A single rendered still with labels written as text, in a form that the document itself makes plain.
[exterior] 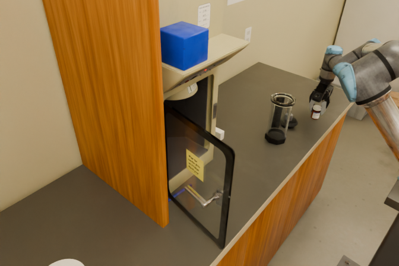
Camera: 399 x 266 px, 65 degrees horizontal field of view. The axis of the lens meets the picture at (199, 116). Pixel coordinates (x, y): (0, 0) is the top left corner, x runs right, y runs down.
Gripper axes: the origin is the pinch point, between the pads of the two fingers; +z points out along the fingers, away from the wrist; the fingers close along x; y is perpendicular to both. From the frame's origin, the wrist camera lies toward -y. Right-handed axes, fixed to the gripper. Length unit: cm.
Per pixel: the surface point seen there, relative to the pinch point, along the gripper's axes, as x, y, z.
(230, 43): 15, -67, -53
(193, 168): 7, -96, -26
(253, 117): 25.4, -20.5, 3.7
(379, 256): -51, -31, 42
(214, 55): 14, -78, -53
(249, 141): 16.6, -40.0, 3.7
